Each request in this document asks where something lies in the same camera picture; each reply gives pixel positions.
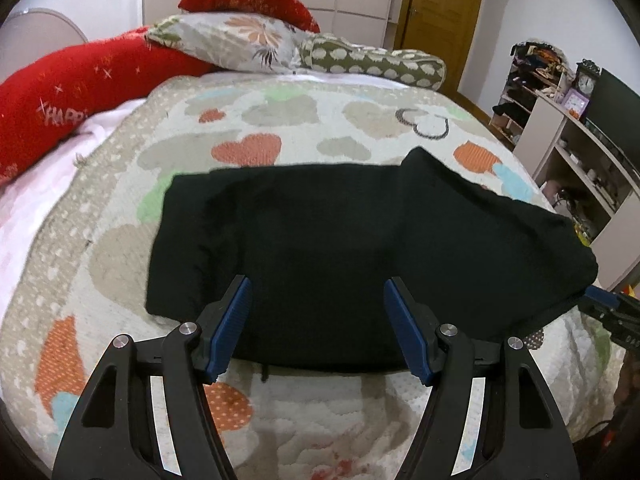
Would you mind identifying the purple alarm clock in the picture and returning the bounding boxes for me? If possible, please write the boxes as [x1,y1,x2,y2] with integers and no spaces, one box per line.
[563,88,590,117]

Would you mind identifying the pink bed sheet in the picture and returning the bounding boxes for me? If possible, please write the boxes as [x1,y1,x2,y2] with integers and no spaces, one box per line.
[0,98,149,311]

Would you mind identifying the wooden door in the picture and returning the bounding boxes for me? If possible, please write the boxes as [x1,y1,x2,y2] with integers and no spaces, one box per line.
[393,0,488,96]

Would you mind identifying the cluttered open shoe rack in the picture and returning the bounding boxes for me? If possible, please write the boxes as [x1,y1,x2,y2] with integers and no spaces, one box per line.
[489,39,574,149]

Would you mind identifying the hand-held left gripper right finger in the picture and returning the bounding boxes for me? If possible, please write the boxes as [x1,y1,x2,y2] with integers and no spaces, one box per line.
[383,276,587,480]

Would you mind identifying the black ornate table clock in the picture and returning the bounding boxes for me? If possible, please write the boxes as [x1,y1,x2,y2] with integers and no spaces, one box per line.
[574,59,600,101]

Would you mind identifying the olive cloud-print bolster pillow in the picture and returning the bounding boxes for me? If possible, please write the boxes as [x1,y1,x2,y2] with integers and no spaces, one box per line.
[299,33,447,93]

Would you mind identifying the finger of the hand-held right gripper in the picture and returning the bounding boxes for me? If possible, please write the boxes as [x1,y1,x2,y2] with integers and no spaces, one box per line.
[580,286,632,322]

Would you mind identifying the black pants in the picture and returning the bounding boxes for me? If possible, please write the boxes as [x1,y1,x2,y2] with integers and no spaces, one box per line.
[145,147,599,375]

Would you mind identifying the floral grey pillow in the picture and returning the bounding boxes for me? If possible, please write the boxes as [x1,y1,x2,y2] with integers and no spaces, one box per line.
[145,12,321,73]

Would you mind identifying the round grey headboard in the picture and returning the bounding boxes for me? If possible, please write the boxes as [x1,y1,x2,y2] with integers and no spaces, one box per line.
[0,8,88,86]

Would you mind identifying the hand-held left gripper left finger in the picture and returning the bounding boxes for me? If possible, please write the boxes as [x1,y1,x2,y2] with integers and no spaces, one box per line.
[51,275,253,480]

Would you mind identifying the long red pillow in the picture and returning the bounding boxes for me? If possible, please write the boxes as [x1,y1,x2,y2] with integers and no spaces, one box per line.
[0,0,321,187]

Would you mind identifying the heart-print bed blanket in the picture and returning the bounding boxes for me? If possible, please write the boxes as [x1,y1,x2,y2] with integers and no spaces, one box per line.
[0,71,627,480]

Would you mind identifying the beige shelf unit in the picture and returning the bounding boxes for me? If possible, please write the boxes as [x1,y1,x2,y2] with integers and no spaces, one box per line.
[513,93,640,292]

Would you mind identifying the black television screen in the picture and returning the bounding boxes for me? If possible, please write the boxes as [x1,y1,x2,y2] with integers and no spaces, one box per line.
[586,67,640,173]

